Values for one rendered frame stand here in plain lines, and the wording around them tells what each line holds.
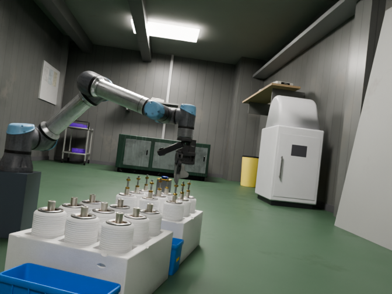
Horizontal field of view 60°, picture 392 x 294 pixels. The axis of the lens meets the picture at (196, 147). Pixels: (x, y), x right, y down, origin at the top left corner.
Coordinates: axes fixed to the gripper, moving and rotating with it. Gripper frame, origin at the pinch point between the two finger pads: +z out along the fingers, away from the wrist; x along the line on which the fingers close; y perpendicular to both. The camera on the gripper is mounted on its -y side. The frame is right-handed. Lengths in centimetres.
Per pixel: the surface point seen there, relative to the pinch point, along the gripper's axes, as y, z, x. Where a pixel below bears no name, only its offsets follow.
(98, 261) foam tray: -29, 19, -56
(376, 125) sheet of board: 174, -54, 81
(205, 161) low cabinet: 136, -3, 453
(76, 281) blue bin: -34, 24, -56
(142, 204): -13.5, 12.0, 2.3
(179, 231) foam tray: 2.6, 20.2, -9.6
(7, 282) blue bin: -50, 24, -59
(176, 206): 1.0, 10.7, -4.7
